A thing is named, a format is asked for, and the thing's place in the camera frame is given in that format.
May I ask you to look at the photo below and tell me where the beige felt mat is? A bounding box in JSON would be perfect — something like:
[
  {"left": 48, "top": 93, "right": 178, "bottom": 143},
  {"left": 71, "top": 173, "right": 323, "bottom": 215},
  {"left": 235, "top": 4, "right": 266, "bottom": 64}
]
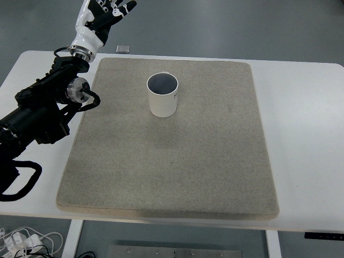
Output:
[{"left": 56, "top": 58, "right": 279, "bottom": 220}]

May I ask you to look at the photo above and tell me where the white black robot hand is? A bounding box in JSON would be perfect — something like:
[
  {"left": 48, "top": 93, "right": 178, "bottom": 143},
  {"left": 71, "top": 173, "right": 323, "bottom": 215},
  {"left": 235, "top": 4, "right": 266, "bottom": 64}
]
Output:
[{"left": 69, "top": 0, "right": 137, "bottom": 61}]

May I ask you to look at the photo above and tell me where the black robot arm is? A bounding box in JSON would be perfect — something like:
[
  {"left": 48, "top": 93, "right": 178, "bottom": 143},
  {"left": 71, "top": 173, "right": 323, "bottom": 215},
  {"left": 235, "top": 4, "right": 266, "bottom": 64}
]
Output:
[{"left": 1, "top": 1, "right": 137, "bottom": 173}]

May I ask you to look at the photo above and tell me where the metal base plate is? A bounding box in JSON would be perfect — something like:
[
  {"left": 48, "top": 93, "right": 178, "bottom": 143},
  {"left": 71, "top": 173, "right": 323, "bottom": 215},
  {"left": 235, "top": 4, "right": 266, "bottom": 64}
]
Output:
[{"left": 107, "top": 245, "right": 242, "bottom": 258}]

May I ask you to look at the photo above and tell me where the white power strip with cables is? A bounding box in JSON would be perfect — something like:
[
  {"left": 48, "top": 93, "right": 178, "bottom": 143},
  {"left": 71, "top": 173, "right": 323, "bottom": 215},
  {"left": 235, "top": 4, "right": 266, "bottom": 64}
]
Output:
[{"left": 1, "top": 227, "right": 65, "bottom": 257}]

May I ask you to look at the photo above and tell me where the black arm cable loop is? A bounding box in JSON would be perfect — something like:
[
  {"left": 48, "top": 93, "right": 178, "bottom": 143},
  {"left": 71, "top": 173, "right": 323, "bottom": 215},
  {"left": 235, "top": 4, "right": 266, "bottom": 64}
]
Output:
[{"left": 0, "top": 160, "right": 43, "bottom": 202}]

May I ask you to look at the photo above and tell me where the small grey floor box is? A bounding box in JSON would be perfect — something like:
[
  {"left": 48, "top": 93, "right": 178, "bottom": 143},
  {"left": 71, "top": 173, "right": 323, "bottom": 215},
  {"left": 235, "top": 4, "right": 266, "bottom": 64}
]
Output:
[{"left": 116, "top": 45, "right": 130, "bottom": 54}]

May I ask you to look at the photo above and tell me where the white table leg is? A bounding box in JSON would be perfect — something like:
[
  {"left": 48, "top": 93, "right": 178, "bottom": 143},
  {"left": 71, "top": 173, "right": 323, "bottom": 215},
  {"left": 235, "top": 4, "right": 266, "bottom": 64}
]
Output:
[{"left": 61, "top": 219, "right": 83, "bottom": 258}]

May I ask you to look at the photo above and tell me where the white plastic cup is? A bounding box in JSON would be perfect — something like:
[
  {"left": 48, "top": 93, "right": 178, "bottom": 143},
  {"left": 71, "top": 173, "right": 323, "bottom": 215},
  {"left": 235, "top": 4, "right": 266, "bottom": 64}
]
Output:
[{"left": 146, "top": 71, "right": 179, "bottom": 118}]

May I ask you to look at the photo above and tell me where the black table control panel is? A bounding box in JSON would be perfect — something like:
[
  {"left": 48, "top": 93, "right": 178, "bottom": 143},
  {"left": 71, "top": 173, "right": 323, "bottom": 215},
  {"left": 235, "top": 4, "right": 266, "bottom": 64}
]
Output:
[{"left": 304, "top": 232, "right": 344, "bottom": 241}]

